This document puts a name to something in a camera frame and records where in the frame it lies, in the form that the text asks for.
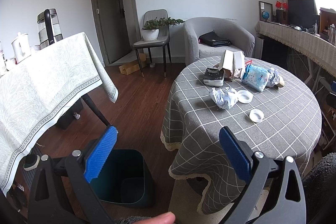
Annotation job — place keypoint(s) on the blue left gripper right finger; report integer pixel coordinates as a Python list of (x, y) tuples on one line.
[(239, 154)]

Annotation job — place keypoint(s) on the framed globe picture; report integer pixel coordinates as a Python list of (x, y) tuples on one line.
[(265, 11)]

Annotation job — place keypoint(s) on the beige lace desk cloth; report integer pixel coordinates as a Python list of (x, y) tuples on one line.
[(318, 50)]

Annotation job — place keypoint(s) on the teal trash bin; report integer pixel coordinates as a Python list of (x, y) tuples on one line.
[(125, 180)]

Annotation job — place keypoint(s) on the electric glass kettle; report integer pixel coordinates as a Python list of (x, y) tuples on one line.
[(49, 30)]

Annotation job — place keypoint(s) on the grey plastic wrapper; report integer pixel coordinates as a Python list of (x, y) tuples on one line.
[(275, 79)]

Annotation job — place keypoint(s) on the green white sneaker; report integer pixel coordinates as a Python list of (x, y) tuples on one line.
[(31, 162)]

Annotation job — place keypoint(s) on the black table leg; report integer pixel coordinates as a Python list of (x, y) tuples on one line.
[(89, 102)]

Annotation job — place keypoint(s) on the white cardboard packaging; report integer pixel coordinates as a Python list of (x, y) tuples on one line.
[(232, 64)]

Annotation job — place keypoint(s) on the potted green plant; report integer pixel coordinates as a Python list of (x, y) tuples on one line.
[(150, 29)]

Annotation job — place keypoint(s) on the black tissue pack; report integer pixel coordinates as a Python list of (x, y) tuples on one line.
[(213, 77)]

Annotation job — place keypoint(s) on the person's left hand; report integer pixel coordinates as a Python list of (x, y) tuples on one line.
[(166, 218)]

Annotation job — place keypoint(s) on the blue white tissue pack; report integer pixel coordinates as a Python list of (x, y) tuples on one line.
[(255, 77)]

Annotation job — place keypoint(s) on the white paper ball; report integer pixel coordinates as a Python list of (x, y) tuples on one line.
[(224, 98)]

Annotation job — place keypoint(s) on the white ceramic jar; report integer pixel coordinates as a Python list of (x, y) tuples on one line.
[(21, 47)]

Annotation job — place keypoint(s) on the grey door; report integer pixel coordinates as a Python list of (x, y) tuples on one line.
[(114, 29)]

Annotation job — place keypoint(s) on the black handbag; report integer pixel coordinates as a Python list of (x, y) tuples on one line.
[(211, 39)]

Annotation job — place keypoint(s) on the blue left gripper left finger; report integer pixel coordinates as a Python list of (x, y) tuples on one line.
[(99, 153)]

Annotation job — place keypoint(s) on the white patterned tablecloth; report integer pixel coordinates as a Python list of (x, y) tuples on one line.
[(38, 91)]

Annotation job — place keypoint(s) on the black monitor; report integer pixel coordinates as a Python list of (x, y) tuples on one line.
[(301, 13)]

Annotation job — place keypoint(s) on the cardboard box on floor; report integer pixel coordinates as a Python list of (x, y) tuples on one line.
[(133, 66)]

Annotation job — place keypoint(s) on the white round plastic lid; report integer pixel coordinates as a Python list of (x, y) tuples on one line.
[(245, 96)]

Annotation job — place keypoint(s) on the grey armchair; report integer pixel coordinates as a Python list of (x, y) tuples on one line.
[(241, 39)]

